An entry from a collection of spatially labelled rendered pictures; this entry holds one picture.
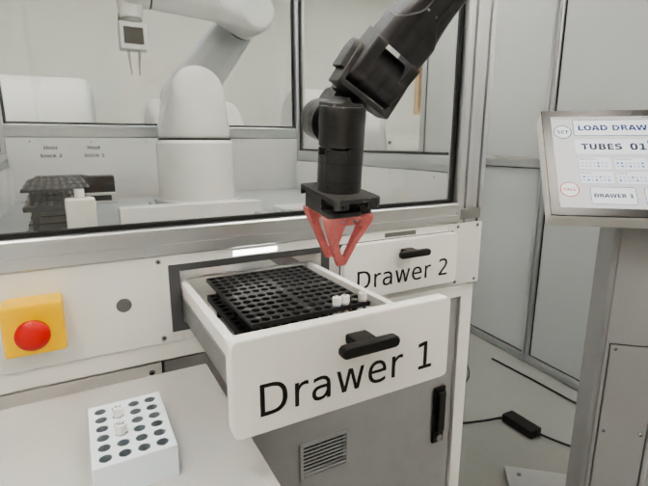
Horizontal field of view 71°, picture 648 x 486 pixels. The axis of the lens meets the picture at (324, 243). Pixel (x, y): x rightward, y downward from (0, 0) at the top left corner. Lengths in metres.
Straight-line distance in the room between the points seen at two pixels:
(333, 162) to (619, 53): 1.84
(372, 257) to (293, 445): 0.42
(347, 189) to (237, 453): 0.34
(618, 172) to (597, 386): 0.56
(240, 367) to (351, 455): 0.66
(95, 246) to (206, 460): 0.34
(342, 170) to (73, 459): 0.46
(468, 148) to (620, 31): 1.34
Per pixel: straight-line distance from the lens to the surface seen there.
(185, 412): 0.68
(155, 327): 0.78
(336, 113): 0.55
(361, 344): 0.49
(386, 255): 0.91
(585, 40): 2.39
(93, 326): 0.77
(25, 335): 0.70
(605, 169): 1.24
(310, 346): 0.50
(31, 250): 0.74
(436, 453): 1.29
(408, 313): 0.56
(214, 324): 0.60
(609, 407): 1.47
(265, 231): 0.79
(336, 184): 0.56
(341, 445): 1.07
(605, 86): 2.29
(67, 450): 0.67
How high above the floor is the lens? 1.12
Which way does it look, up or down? 12 degrees down
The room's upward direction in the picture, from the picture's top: straight up
